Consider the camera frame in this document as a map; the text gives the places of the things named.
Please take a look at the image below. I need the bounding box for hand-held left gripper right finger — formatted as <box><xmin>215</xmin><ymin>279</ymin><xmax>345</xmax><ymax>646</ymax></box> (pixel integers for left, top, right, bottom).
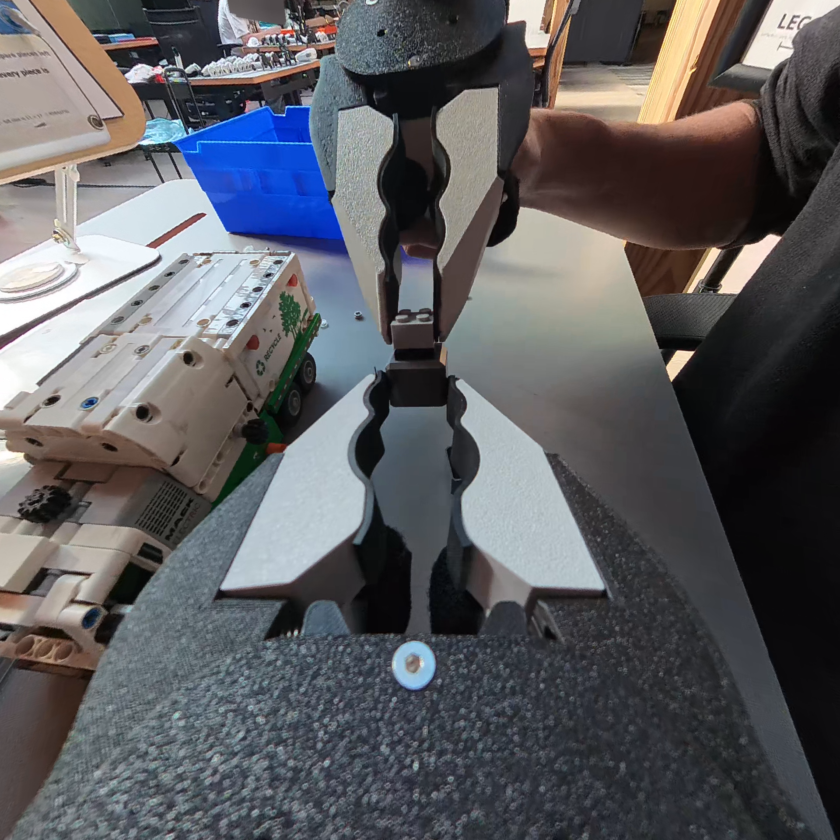
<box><xmin>446</xmin><ymin>375</ymin><xmax>608</xmax><ymax>643</ymax></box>

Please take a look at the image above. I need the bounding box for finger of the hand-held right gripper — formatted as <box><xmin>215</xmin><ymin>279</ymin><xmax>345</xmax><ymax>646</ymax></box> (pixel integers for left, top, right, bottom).
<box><xmin>330</xmin><ymin>101</ymin><xmax>406</xmax><ymax>347</ymax></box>
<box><xmin>430</xmin><ymin>84</ymin><xmax>508</xmax><ymax>343</ymax></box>

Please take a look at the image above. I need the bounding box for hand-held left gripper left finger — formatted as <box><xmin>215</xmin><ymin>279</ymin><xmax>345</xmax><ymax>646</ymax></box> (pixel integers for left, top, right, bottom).
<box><xmin>218</xmin><ymin>371</ymin><xmax>391</xmax><ymax>635</ymax></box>

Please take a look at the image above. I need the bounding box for light grey lego brick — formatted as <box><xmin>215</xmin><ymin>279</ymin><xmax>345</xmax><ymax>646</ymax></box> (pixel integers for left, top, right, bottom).
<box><xmin>392</xmin><ymin>307</ymin><xmax>438</xmax><ymax>349</ymax></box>

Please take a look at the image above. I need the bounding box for person's right forearm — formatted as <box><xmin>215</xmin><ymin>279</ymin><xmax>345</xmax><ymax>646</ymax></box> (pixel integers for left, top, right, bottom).
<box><xmin>508</xmin><ymin>98</ymin><xmax>785</xmax><ymax>252</ymax></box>

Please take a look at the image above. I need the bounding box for white green lego garbage truck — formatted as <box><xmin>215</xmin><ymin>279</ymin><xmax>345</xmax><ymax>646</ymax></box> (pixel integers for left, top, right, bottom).
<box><xmin>0</xmin><ymin>249</ymin><xmax>324</xmax><ymax>677</ymax></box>

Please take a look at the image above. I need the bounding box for blue plastic bin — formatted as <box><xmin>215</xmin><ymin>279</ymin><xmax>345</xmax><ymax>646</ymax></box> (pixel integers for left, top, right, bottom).
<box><xmin>172</xmin><ymin>105</ymin><xmax>345</xmax><ymax>240</ymax></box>

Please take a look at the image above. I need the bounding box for cluttered wooden workbench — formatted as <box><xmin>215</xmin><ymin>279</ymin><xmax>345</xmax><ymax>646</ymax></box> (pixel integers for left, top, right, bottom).
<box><xmin>105</xmin><ymin>26</ymin><xmax>342</xmax><ymax>89</ymax></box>

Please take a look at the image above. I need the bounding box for wooden instruction board stand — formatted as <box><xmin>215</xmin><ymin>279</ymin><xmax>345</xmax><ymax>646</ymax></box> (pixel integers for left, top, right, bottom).
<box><xmin>0</xmin><ymin>0</ymin><xmax>161</xmax><ymax>342</ymax></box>

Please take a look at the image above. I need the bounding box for black office chair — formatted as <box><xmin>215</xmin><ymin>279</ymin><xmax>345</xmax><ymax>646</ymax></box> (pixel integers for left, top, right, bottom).
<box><xmin>643</xmin><ymin>246</ymin><xmax>742</xmax><ymax>365</ymax></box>

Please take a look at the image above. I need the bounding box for black framed marker sign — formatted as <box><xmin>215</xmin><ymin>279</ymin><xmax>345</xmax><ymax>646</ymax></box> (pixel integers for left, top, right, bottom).
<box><xmin>709</xmin><ymin>0</ymin><xmax>811</xmax><ymax>93</ymax></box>

